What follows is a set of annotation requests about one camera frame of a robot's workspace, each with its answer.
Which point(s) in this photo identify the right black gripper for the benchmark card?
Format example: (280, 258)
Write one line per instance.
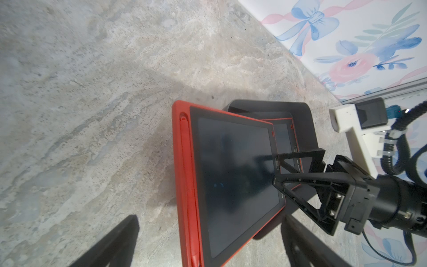
(346, 191)

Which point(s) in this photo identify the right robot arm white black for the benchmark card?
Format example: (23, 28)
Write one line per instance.
(400, 204)

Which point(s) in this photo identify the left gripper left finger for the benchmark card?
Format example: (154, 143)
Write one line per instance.
(115, 249)

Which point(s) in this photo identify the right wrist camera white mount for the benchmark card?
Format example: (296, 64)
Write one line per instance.
(365, 125)

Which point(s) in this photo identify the right aluminium corner post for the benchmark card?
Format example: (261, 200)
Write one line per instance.
(395, 91)

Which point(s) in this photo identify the dark grey storage box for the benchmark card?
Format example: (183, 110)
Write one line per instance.
(305, 134)

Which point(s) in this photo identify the red writing tablet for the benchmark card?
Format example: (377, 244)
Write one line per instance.
(286, 140)
(233, 170)

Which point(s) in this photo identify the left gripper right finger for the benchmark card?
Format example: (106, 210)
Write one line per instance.
(304, 249)

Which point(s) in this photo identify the red stylus pen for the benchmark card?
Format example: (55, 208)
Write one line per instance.
(191, 216)

